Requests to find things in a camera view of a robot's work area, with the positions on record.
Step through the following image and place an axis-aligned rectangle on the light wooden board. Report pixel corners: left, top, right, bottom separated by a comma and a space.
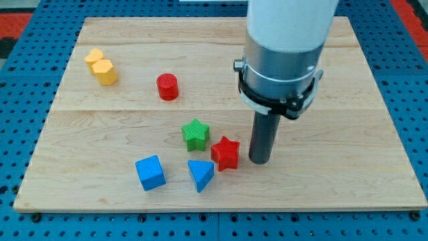
14, 17, 427, 213

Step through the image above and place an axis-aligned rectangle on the blue triangle block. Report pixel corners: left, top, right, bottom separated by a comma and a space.
188, 160, 215, 193

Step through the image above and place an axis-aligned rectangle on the red star block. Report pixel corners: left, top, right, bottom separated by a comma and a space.
211, 136, 240, 171

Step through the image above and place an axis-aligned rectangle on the yellow hexagon block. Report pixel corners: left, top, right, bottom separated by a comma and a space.
92, 59, 118, 86

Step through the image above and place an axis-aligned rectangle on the red cylinder block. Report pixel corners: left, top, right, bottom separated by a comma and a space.
156, 73, 179, 101

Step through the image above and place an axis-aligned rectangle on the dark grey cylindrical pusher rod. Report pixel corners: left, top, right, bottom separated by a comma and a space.
248, 112, 281, 165

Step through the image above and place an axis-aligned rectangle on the green star block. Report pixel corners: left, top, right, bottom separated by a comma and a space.
181, 118, 210, 152

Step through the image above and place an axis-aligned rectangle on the yellow heart block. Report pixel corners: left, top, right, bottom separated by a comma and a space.
84, 48, 104, 75

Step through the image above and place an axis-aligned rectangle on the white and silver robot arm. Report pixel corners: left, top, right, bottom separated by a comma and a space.
234, 0, 338, 119

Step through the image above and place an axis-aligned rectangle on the blue cube block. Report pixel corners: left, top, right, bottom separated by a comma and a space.
135, 155, 166, 191

